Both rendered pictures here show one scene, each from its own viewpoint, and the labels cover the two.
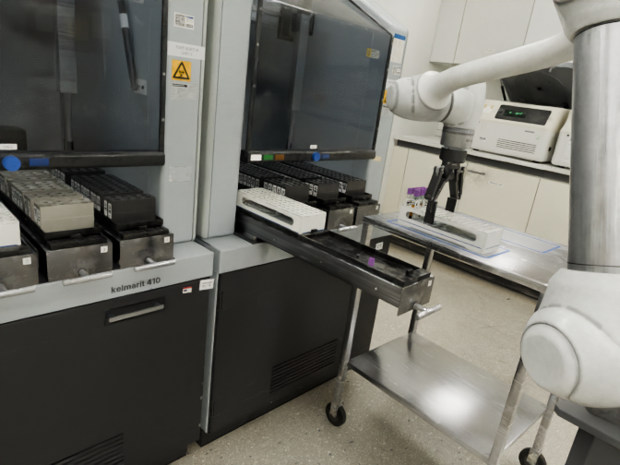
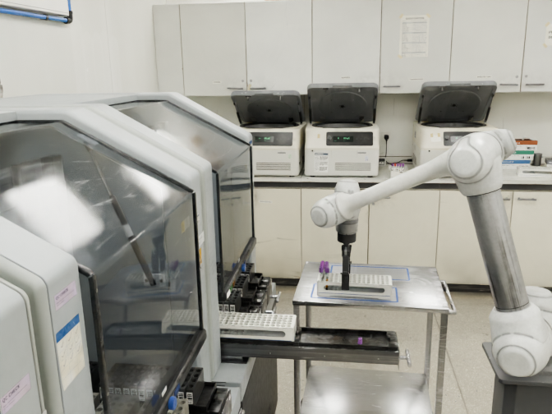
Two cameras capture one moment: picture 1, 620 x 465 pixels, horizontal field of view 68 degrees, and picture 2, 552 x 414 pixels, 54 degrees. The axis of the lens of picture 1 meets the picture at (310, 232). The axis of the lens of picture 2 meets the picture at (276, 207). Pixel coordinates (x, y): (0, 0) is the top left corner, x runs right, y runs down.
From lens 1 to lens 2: 1.16 m
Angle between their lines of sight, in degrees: 34
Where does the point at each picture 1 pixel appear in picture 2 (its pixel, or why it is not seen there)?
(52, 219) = not seen: outside the picture
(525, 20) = (242, 54)
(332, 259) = (335, 351)
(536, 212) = (305, 217)
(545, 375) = (518, 370)
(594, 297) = (524, 324)
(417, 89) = (338, 209)
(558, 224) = not seen: hidden behind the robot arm
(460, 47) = (188, 80)
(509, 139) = (266, 162)
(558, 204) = not seen: hidden behind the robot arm
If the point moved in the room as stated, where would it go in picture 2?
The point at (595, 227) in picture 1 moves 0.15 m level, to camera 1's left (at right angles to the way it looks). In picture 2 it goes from (511, 290) to (481, 302)
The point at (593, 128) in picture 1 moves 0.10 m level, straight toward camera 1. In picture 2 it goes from (496, 243) to (514, 255)
